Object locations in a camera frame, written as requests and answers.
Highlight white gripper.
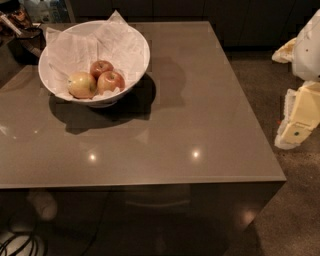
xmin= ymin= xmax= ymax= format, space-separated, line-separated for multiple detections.
xmin=272 ymin=9 xmax=320 ymax=150

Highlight red apple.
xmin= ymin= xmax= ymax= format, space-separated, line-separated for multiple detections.
xmin=90 ymin=60 xmax=114 ymax=79
xmin=97 ymin=71 xmax=125 ymax=95

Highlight red apple back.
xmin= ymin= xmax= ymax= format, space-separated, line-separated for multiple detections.
xmin=90 ymin=60 xmax=114 ymax=79

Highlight yellow-green apple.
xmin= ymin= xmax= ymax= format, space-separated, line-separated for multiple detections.
xmin=67 ymin=72 xmax=97 ymax=99

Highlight white crumpled paper liner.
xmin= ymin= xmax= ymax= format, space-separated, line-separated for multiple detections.
xmin=44 ymin=9 xmax=148 ymax=102

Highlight cluttered items top left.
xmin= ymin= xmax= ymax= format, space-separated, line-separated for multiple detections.
xmin=0 ymin=0 xmax=71 ymax=38

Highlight dark bag with strap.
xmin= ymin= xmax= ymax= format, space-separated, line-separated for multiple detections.
xmin=8 ymin=27 xmax=46 ymax=65

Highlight black cables on floor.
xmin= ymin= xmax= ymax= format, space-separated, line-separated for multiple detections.
xmin=0 ymin=229 xmax=48 ymax=256

